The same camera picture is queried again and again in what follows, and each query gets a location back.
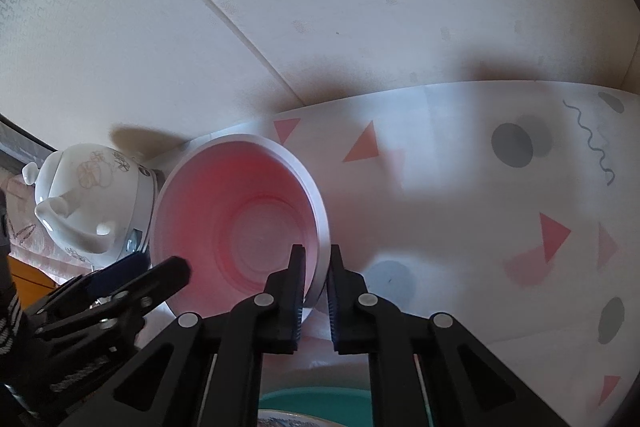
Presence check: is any red plastic bowl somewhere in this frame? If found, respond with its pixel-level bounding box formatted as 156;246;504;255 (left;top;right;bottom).
150;134;331;317

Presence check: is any patterned white tablecloth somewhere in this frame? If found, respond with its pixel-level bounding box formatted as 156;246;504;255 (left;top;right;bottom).
144;80;640;427

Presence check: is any teal round plastic plate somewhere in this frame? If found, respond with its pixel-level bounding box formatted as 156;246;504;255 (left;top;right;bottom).
258;387;373;426

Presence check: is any white ceramic electric kettle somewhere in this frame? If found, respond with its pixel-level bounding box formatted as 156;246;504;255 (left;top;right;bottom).
22;143;162;269

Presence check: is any white plate red character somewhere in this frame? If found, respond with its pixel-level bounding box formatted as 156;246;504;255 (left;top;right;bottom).
257;410;342;427

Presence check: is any pink striped bedding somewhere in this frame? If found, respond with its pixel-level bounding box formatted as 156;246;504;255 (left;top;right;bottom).
1;169;93;284

